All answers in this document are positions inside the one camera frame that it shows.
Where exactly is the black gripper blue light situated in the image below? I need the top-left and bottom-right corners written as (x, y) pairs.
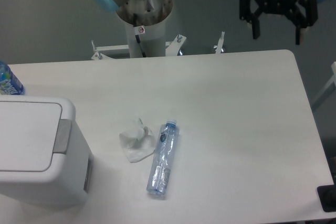
top-left (239, 0), bottom-right (318, 45)

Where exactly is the white push-lid trash can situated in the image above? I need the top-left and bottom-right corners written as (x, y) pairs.
top-left (1, 95), bottom-right (93, 205)

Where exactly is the empty clear plastic bottle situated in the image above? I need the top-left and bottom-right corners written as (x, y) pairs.
top-left (146, 119), bottom-right (180, 197)

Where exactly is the black device at table edge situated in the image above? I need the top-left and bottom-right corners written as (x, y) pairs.
top-left (317, 185), bottom-right (335, 212)

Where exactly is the crumpled white tissue wrapper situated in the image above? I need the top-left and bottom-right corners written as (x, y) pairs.
top-left (119, 118), bottom-right (156, 163)

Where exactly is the blue labelled water bottle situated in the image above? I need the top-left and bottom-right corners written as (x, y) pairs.
top-left (1, 61), bottom-right (25, 95)

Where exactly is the white frame at right edge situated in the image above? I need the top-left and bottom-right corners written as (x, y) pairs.
top-left (311, 62), bottom-right (335, 112)

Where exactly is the white pedestal base frame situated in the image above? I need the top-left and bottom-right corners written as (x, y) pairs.
top-left (91, 31), bottom-right (226, 60)

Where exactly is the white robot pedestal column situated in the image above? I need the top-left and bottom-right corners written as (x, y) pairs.
top-left (124, 22), bottom-right (166, 58)

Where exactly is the black cable on pedestal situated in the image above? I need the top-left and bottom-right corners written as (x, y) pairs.
top-left (132, 13), bottom-right (147, 58)

